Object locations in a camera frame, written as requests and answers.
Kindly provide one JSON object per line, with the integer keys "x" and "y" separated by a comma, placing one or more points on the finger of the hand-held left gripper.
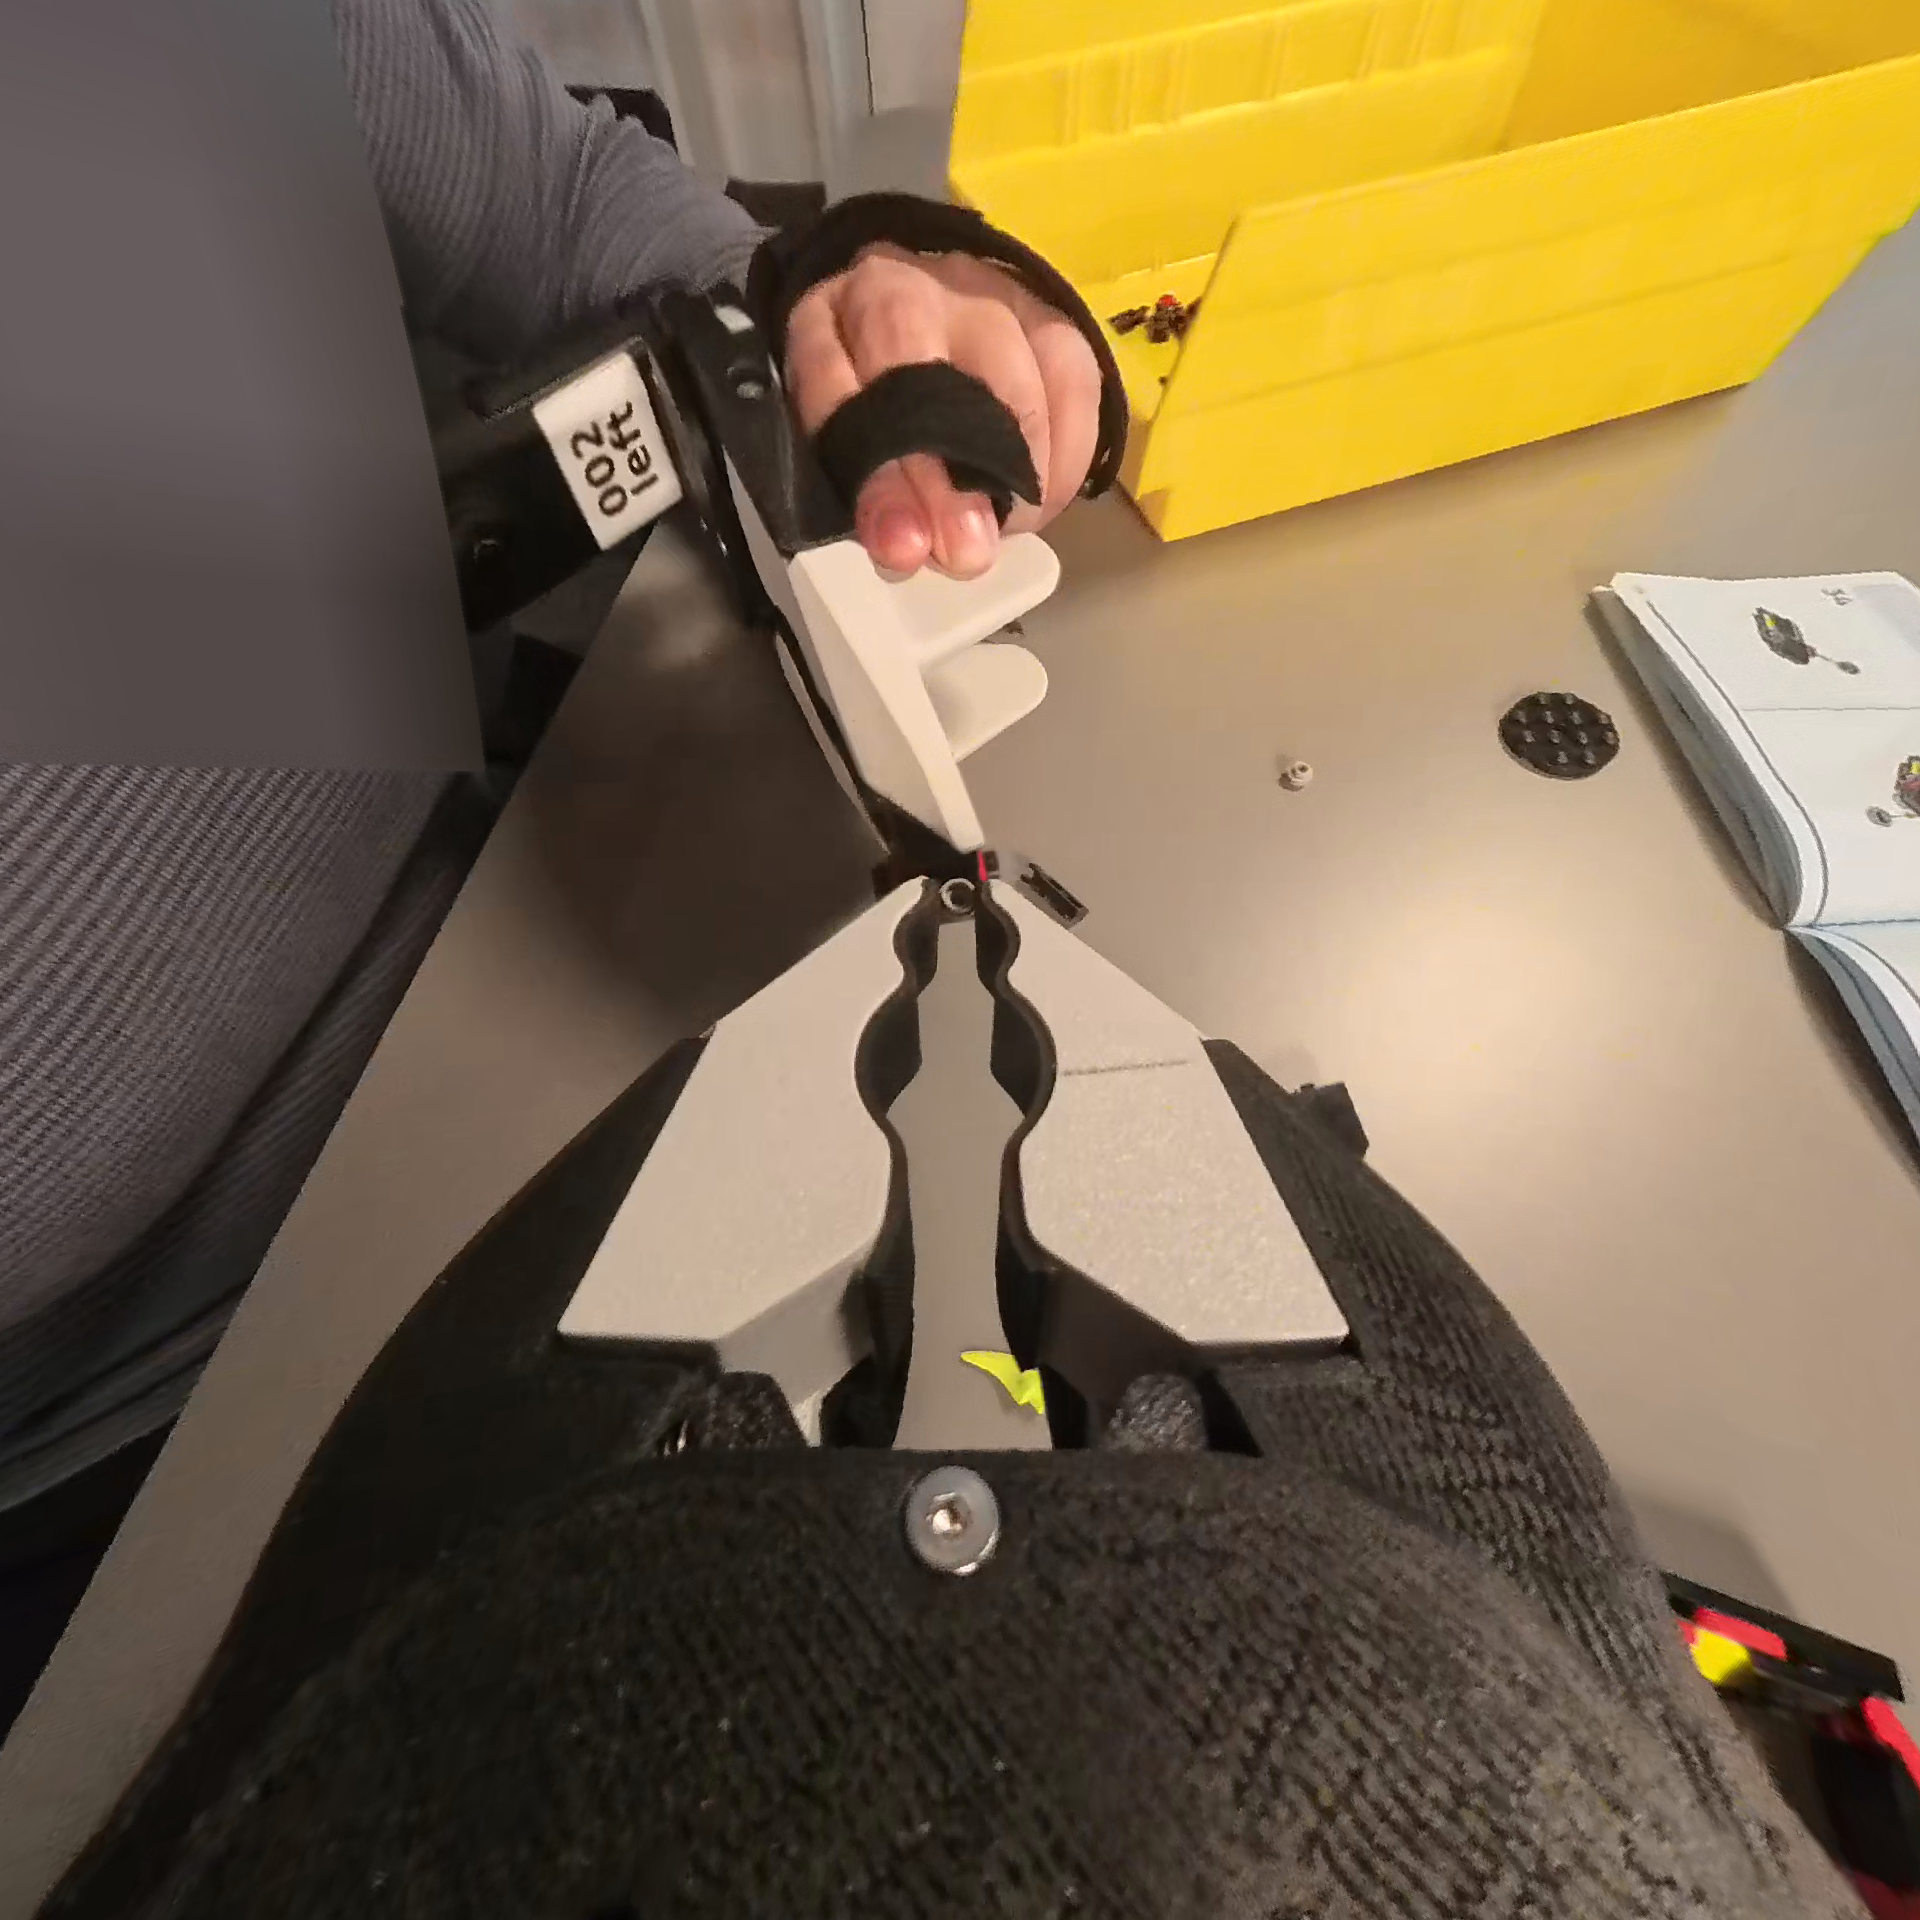
{"x": 879, "y": 675}
{"x": 992, "y": 701}

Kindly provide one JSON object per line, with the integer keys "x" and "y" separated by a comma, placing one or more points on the open instruction booklet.
{"x": 1769, "y": 780}

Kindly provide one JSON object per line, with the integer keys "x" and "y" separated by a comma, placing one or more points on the long black lego chassis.
{"x": 1786, "y": 1664}

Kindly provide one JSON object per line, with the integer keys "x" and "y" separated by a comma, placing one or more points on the thin black lego piece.
{"x": 1049, "y": 888}

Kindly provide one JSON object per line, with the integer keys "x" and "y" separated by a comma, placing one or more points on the lime green lego piece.
{"x": 1002, "y": 1377}

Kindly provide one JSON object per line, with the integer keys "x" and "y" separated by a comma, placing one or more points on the yellow plastic bin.
{"x": 1500, "y": 329}

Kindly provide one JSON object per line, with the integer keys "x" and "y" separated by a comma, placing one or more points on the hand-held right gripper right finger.
{"x": 1170, "y": 1200}

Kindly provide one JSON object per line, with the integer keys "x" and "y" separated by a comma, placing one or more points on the black round lego plate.
{"x": 1560, "y": 733}

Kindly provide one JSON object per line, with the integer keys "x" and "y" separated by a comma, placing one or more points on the person's left forearm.
{"x": 511, "y": 181}

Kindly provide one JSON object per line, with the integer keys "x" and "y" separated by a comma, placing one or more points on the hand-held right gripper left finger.
{"x": 733, "y": 1200}

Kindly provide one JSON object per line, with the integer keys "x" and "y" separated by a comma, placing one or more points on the pile of loose lego pieces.
{"x": 1156, "y": 318}

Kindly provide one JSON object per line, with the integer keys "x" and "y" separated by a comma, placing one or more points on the person's left hand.
{"x": 931, "y": 315}

